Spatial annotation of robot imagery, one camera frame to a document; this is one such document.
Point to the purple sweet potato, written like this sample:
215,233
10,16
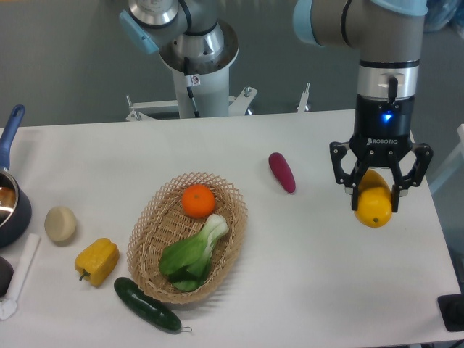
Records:
282,172

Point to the white metal base frame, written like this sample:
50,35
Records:
238,105

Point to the yellow mango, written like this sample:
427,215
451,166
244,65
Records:
374,201

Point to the blue saucepan with handle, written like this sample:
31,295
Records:
16,210

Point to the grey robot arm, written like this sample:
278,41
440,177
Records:
387,34

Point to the orange fruit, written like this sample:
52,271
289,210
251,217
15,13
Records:
198,201

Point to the yellow bell pepper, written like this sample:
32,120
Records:
97,261

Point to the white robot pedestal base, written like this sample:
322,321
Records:
200,68

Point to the black device at table edge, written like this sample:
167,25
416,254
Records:
451,309

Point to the green bok choy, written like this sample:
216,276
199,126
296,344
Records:
187,262

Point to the dark green cucumber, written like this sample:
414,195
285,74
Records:
147,308

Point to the woven wicker basket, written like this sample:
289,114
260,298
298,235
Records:
164,222

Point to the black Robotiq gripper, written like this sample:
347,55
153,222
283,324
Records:
383,123

